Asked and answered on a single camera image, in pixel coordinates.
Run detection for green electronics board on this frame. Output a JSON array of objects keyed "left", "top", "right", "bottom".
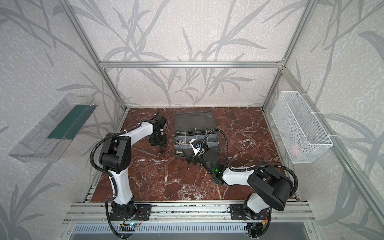
[{"left": 119, "top": 223, "right": 141, "bottom": 232}]

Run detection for aluminium front rail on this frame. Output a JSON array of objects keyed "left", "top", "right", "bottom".
[{"left": 63, "top": 200, "right": 316, "bottom": 224}]

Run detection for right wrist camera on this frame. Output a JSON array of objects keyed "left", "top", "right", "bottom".
[{"left": 190, "top": 139, "right": 205, "bottom": 158}]

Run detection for white wire mesh basket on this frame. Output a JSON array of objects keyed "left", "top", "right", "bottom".
[{"left": 272, "top": 91, "right": 334, "bottom": 164}]

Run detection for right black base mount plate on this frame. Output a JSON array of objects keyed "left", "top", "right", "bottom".
[{"left": 227, "top": 204, "right": 272, "bottom": 221}]

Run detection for silver screws inside organizer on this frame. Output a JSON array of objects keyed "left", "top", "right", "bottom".
[{"left": 175, "top": 137, "right": 187, "bottom": 146}]

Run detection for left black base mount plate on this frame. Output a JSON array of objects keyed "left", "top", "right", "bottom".
[{"left": 110, "top": 204, "right": 152, "bottom": 221}]

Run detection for grey plastic compartment organizer box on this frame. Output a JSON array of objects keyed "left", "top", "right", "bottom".
[{"left": 174, "top": 111, "right": 217, "bottom": 159}]

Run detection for aluminium cage frame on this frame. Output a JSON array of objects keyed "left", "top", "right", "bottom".
[{"left": 59, "top": 1, "right": 384, "bottom": 224}]

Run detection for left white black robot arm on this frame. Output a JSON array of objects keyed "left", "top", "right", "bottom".
[{"left": 89, "top": 115, "right": 167, "bottom": 217}]

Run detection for right black corrugated cable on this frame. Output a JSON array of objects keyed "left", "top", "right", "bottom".
[{"left": 200, "top": 128, "right": 299, "bottom": 198}]

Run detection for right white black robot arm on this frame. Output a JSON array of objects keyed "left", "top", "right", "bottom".
[{"left": 185, "top": 150, "right": 299, "bottom": 213}]

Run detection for clear plastic wall bin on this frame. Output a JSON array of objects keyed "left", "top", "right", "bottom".
[{"left": 9, "top": 94, "right": 98, "bottom": 163}]

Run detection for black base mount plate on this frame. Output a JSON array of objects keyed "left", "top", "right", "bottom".
[
  {"left": 110, "top": 204, "right": 152, "bottom": 221},
  {"left": 227, "top": 204, "right": 272, "bottom": 221}
]

